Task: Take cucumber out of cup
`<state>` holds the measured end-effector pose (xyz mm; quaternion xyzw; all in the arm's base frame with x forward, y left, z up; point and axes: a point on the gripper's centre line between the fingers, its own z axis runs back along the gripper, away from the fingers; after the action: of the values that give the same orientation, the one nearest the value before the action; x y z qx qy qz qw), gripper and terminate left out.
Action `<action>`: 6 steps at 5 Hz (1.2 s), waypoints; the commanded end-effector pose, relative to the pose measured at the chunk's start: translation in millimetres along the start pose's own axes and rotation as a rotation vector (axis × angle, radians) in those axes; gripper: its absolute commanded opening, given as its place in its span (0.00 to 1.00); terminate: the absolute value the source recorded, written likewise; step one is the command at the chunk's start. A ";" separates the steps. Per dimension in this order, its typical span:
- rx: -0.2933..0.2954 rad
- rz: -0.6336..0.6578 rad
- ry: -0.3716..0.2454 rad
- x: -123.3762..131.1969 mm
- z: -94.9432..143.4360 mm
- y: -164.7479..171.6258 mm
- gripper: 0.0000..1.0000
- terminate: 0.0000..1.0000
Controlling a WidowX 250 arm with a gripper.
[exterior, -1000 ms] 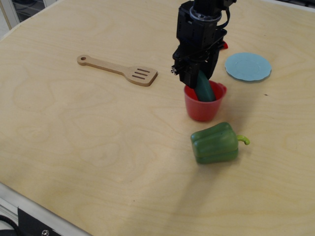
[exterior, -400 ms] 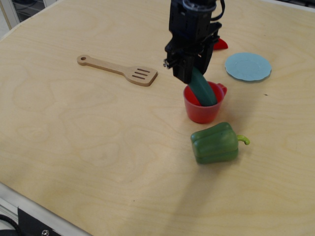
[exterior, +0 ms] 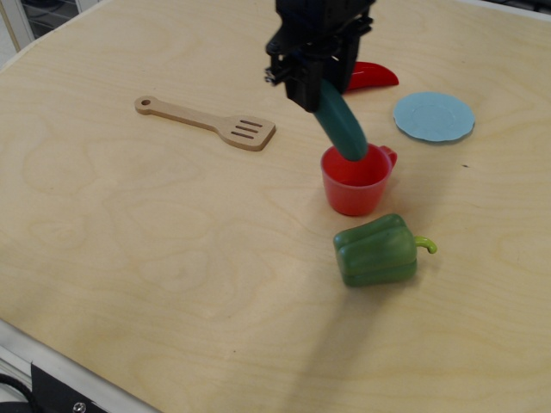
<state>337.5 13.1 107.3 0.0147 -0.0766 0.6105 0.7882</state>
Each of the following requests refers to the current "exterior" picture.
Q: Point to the dark green toy cucumber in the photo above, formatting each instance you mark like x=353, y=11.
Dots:
x=340, y=125

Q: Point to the wooden slotted spatula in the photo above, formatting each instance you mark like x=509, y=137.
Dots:
x=244, y=132

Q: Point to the green toy bell pepper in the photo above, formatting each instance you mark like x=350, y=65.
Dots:
x=379, y=252

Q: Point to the red toy chili pepper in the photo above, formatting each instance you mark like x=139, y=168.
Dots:
x=371, y=75

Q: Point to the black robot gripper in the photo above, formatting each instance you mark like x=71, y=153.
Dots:
x=316, y=40

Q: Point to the aluminium table frame rail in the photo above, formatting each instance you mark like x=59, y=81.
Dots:
x=19, y=351

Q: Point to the red plastic cup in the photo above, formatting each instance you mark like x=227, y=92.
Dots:
x=355, y=188

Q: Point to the black corner bracket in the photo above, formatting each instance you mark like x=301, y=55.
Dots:
x=55, y=396

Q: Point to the light blue plastic plate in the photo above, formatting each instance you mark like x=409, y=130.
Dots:
x=433, y=117

